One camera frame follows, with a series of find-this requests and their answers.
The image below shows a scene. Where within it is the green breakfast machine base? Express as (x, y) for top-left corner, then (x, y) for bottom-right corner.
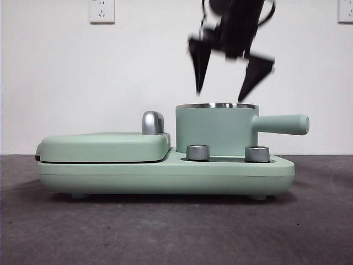
(36, 146), (295, 200)

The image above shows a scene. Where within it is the white wall socket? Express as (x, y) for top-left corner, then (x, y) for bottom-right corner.
(337, 0), (353, 24)
(88, 0), (115, 24)

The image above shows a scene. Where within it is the silver control knob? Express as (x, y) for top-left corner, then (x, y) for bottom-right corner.
(244, 145), (270, 163)
(186, 144), (211, 161)

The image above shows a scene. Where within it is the green pot with side handle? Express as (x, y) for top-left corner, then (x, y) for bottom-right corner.
(175, 102), (310, 155)

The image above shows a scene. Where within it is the green griddle lid chrome handle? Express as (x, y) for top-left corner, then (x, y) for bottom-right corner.
(35, 110), (172, 164)

